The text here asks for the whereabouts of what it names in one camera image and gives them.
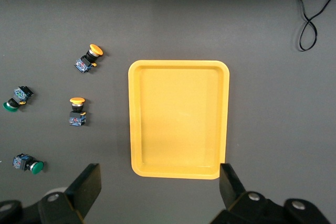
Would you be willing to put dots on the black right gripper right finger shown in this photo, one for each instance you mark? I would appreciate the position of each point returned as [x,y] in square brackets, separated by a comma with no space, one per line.
[233,200]

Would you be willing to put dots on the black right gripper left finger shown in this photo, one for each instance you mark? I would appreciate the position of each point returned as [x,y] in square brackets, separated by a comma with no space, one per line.
[78,195]

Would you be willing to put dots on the yellow mushroom push button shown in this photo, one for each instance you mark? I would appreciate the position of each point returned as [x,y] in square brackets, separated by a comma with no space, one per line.
[77,117]
[84,64]

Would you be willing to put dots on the green mushroom push button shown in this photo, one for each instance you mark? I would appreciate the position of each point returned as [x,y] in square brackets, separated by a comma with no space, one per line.
[23,162]
[21,93]

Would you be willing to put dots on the yellow plastic tray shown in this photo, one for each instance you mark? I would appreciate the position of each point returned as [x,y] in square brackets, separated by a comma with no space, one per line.
[178,119]

